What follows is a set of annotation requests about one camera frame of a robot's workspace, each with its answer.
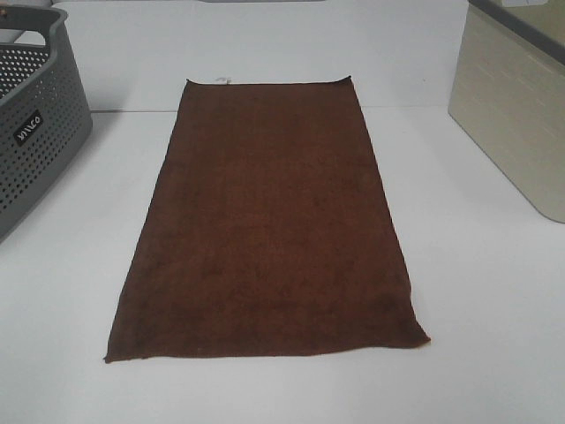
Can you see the brown towel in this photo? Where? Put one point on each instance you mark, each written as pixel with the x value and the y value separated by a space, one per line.
pixel 268 233

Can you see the beige plastic storage box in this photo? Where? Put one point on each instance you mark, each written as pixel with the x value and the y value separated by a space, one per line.
pixel 508 94

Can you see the grey perforated plastic basket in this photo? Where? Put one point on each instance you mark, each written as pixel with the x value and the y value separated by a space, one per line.
pixel 45 118

